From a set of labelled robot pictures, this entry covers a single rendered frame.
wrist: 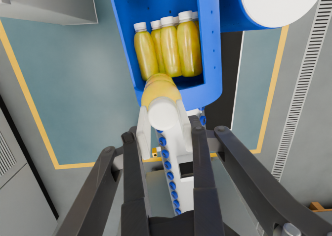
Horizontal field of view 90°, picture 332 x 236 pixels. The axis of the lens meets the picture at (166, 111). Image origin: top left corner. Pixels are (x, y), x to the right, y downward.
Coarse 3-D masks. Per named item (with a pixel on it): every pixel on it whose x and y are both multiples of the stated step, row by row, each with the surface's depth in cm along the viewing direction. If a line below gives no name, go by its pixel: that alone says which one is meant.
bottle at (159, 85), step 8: (152, 80) 29; (160, 80) 27; (168, 80) 29; (144, 88) 29; (152, 88) 24; (160, 88) 24; (168, 88) 24; (176, 88) 26; (144, 96) 24; (152, 96) 23; (160, 96) 22; (168, 96) 23; (176, 96) 24; (144, 104) 24
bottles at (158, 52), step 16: (144, 32) 52; (160, 32) 52; (176, 32) 51; (144, 48) 53; (160, 48) 57; (176, 48) 52; (144, 64) 55; (160, 64) 59; (176, 64) 54; (144, 80) 58
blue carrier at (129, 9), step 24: (120, 0) 49; (144, 0) 56; (168, 0) 57; (192, 0) 54; (216, 0) 40; (120, 24) 46; (216, 24) 41; (216, 48) 43; (216, 72) 45; (192, 96) 43; (216, 96) 47
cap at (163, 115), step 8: (152, 104) 21; (160, 104) 20; (168, 104) 20; (152, 112) 21; (160, 112) 21; (168, 112) 21; (176, 112) 21; (152, 120) 21; (160, 120) 21; (168, 120) 21; (176, 120) 21; (160, 128) 21; (168, 128) 21
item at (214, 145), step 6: (192, 120) 17; (198, 120) 17; (192, 126) 16; (210, 132) 15; (210, 138) 14; (216, 138) 14; (210, 144) 14; (216, 144) 14; (210, 150) 15; (216, 150) 14; (222, 150) 14
